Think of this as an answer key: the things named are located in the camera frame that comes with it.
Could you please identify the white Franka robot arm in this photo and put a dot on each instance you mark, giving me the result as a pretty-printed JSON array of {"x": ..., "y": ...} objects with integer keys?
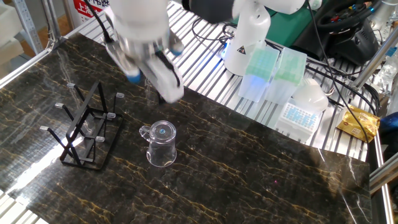
[{"x": 248, "y": 31}]

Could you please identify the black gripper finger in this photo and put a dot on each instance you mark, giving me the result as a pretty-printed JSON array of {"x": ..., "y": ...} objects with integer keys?
[{"x": 161, "y": 99}]

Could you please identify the aluminium frame bar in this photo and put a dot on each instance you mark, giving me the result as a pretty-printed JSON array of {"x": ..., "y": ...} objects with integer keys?
[{"x": 373, "y": 62}]

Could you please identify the green pipette tip box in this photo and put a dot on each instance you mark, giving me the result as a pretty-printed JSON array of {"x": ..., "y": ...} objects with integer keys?
[
  {"x": 290, "y": 68},
  {"x": 261, "y": 62}
]

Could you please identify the translucent white plastic container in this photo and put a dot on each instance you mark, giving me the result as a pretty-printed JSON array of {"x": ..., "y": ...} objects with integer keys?
[{"x": 311, "y": 96}]

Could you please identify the gold foil packet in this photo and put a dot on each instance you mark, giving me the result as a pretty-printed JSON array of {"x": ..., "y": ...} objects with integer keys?
[{"x": 357, "y": 123}]

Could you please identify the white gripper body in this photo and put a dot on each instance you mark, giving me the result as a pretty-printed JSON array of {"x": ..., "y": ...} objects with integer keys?
[{"x": 168, "y": 84}]

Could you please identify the silver wrist module blue tape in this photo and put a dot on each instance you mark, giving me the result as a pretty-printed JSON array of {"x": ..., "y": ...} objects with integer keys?
[{"x": 176, "y": 45}]

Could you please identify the clear plastic bag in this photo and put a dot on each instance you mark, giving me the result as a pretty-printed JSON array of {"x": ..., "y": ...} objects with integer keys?
[{"x": 387, "y": 73}]

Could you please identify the silver wrist camera blue tape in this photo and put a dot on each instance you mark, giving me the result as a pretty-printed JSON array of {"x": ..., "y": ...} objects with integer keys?
[{"x": 122, "y": 60}]

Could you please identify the grey perforated shelf post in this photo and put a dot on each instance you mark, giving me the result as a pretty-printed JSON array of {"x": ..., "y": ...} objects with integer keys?
[{"x": 28, "y": 28}]

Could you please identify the black marble pattern mat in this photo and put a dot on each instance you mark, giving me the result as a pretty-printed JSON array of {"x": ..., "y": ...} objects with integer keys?
[{"x": 217, "y": 171}]

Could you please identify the black racing steering wheel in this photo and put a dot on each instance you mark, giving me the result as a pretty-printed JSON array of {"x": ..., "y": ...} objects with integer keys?
[{"x": 351, "y": 43}]

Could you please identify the white translucent plastic box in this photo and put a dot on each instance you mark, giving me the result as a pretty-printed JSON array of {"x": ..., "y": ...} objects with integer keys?
[{"x": 297, "y": 119}]

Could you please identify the white plastic bin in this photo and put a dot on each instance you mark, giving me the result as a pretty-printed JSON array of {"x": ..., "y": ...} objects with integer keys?
[{"x": 9, "y": 21}]

